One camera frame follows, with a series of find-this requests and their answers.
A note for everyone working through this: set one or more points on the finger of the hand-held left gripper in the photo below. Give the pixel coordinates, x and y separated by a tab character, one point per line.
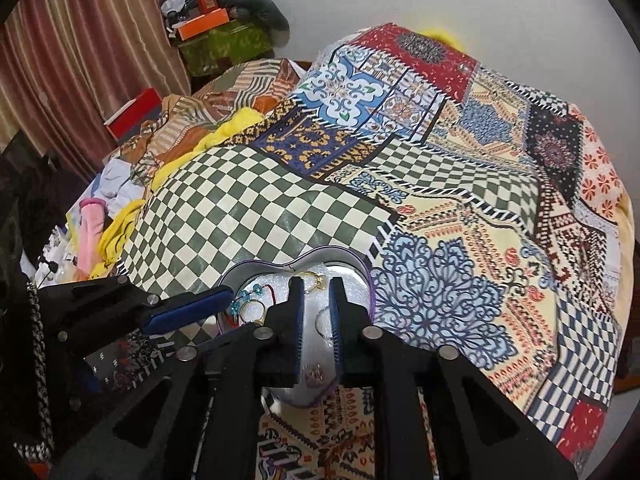
185	310
70	385

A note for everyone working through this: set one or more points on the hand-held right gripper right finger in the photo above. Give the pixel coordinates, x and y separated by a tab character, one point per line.
337	320

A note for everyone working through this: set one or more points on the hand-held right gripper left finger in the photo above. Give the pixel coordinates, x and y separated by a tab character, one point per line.
298	320

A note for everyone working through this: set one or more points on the purple heart-shaped tin box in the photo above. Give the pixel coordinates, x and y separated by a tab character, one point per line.
320	355

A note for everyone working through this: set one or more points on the pink bottle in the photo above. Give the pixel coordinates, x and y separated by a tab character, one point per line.
91	235

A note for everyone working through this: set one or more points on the white clothes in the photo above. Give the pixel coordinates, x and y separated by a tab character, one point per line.
120	185

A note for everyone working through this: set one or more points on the patchwork printed blanket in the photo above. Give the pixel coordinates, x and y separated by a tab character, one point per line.
450	210

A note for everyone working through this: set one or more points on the yellow cloth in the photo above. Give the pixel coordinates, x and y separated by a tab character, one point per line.
220	135

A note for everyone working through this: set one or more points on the red box with white lid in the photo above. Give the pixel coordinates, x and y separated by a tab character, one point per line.
132	115

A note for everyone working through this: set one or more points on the orange striped cloth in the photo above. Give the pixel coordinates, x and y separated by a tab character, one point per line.
225	95

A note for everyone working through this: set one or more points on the striped brown curtain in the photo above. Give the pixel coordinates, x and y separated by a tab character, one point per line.
75	60

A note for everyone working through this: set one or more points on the orange flat box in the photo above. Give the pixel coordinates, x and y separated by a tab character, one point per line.
202	25

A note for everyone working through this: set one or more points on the yellow pillow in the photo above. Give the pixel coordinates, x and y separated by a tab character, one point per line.
442	37

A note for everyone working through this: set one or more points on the small red box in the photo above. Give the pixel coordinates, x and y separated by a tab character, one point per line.
206	2

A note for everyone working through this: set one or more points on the pile of clothes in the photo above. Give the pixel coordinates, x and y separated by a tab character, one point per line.
182	0

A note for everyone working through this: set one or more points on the grey cushion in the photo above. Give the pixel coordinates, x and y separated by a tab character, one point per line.
260	7

